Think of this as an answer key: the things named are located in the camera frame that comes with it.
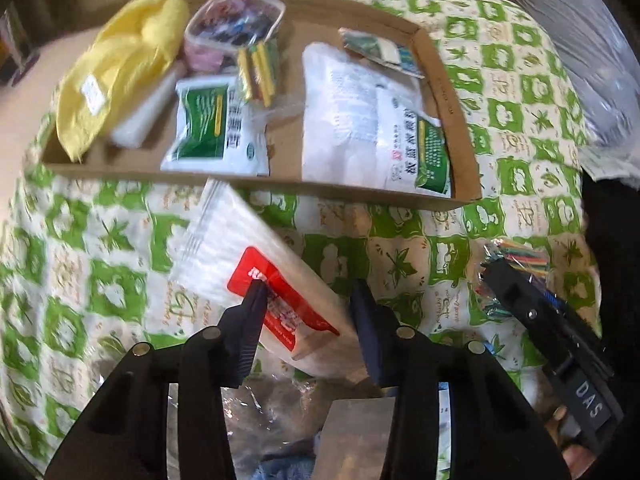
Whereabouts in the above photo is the blue towel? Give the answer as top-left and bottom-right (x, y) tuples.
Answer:
(250, 431), (322, 480)

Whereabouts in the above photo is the dark blue snack packet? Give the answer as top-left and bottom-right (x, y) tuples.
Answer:
(338, 27), (424, 79)

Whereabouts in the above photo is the clear plastic stuffed bag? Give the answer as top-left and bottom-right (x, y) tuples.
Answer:
(499, 0), (640, 137)

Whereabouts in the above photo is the yellow towel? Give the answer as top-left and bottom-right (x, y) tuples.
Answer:
(56, 0), (191, 162)

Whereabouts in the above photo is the white gauze pad packet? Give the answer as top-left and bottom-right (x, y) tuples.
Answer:
(302, 42), (423, 190)

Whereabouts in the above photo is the green white granule sachet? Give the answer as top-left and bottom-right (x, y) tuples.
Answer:
(375, 87), (451, 198)

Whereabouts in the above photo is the person's right hand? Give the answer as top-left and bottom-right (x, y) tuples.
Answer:
(544, 405), (597, 479)

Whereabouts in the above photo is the green patterned quilt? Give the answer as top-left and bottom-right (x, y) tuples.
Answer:
(1, 0), (601, 471)

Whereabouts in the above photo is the clear plastic wrap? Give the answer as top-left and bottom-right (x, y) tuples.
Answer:
(167, 375), (389, 479)

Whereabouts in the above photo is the beige card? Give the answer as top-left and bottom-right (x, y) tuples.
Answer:
(311, 398), (395, 480)

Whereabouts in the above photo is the yellow green stick bundle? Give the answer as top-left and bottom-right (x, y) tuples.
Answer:
(236, 39), (280, 108)

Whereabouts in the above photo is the shallow cardboard tray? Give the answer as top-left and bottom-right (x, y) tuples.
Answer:
(39, 0), (482, 210)

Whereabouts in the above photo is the fairy print zip pouch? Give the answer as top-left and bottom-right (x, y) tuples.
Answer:
(182, 0), (286, 74)

